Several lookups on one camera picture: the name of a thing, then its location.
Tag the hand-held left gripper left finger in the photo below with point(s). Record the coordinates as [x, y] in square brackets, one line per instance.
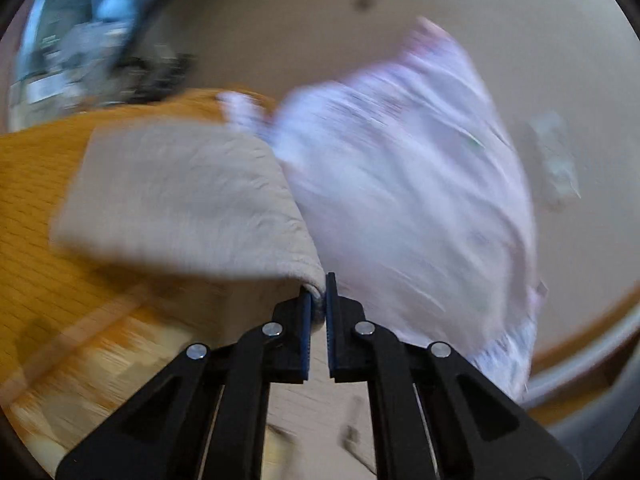
[306, 340]

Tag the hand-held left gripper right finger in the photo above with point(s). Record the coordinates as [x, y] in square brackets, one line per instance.
[331, 345]

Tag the pink floral pillow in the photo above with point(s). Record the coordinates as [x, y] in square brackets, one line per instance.
[410, 200]

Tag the wooden headboard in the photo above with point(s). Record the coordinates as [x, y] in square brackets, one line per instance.
[575, 347]

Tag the pale blurred object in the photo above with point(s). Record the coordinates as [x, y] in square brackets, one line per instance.
[555, 160]

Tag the orange quilted bed cover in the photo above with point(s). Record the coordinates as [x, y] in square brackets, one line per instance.
[35, 220]

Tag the dark blurred object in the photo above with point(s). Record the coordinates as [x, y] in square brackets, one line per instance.
[155, 75]

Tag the blurred pale clutter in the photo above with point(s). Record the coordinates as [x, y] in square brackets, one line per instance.
[75, 35]

